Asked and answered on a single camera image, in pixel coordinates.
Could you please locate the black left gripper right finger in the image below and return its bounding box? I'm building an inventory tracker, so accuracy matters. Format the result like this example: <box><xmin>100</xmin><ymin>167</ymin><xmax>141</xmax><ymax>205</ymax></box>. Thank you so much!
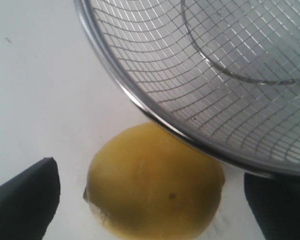
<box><xmin>244</xmin><ymin>173</ymin><xmax>300</xmax><ymax>240</ymax></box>

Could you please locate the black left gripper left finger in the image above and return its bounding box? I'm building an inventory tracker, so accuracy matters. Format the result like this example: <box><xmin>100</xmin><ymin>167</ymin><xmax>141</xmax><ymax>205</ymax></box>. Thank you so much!
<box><xmin>0</xmin><ymin>157</ymin><xmax>61</xmax><ymax>240</ymax></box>

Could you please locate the yellow lemon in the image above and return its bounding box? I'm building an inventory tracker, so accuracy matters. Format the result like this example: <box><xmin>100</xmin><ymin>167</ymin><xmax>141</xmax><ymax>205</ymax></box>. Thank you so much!
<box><xmin>83</xmin><ymin>122</ymin><xmax>226</xmax><ymax>240</ymax></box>

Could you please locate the oval metal wire mesh basket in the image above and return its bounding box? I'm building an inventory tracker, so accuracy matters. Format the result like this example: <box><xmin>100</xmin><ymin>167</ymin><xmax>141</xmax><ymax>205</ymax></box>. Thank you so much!
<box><xmin>74</xmin><ymin>0</ymin><xmax>300</xmax><ymax>181</ymax></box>

